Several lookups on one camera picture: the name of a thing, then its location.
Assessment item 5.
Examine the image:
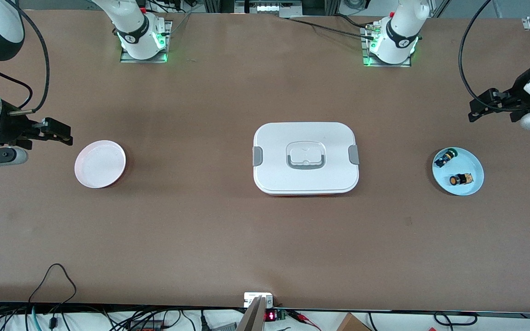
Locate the pink round plate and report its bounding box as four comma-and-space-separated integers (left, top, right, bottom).
74, 140, 127, 189

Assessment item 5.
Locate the light blue round plate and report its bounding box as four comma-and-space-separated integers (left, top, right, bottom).
432, 147, 484, 197

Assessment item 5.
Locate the lit equipment rack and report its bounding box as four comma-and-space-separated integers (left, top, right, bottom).
234, 0, 303, 14

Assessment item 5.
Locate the brown cardboard box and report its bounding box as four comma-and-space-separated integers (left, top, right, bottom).
336, 313, 372, 331

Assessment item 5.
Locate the grey slanted bar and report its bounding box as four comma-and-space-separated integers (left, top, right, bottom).
236, 297, 266, 331

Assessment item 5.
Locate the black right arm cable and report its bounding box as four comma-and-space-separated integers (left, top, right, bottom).
0, 0, 51, 114

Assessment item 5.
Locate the green push-button switch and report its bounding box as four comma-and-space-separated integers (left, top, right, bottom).
434, 148, 459, 168

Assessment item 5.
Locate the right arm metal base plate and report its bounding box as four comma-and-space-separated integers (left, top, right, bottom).
120, 21, 173, 63

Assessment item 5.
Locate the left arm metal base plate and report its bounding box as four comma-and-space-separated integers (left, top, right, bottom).
361, 25, 412, 68

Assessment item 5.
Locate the black looped cable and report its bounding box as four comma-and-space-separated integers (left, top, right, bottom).
28, 263, 78, 318

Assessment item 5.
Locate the white lidded box grey handle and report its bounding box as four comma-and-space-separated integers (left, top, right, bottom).
252, 122, 360, 197

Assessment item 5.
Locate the thin black table cable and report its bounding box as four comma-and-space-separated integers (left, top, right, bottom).
286, 14, 377, 40

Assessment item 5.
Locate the black coiled cable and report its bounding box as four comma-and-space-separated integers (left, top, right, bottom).
433, 312, 478, 327

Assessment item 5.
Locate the white table edge bracket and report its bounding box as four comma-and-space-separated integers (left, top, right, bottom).
244, 292, 274, 308

